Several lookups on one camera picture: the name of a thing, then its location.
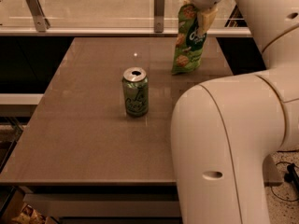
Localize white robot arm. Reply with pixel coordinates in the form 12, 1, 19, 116
171, 0, 299, 224

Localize green rice chip bag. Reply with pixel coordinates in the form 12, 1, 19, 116
172, 4, 206, 75

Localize black floor cable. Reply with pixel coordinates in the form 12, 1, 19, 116
268, 149, 299, 203

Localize metal glass bracket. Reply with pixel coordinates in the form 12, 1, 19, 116
154, 0, 165, 33
25, 0, 50, 32

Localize snack bags under table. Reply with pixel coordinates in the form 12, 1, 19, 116
11, 204, 58, 224

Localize green soda can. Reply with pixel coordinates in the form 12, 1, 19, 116
122, 67, 149, 117

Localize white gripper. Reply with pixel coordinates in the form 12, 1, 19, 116
183, 0, 221, 35

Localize left metal glass bracket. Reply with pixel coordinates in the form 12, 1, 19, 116
25, 0, 50, 32

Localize middle metal glass bracket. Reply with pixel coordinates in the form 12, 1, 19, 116
154, 0, 165, 33

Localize glass barrier panel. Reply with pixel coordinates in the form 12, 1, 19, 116
0, 0, 250, 30

